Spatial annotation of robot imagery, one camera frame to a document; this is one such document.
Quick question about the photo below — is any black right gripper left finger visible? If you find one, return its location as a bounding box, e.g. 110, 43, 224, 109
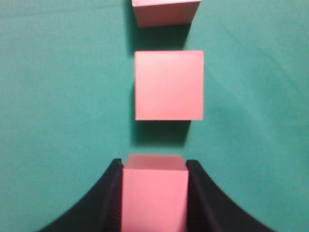
40, 159, 123, 232

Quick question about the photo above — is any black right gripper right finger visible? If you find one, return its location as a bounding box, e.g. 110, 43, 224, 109
186, 159, 273, 232

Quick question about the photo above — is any green cloth backdrop and cover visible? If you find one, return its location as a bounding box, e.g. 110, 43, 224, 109
0, 0, 309, 232

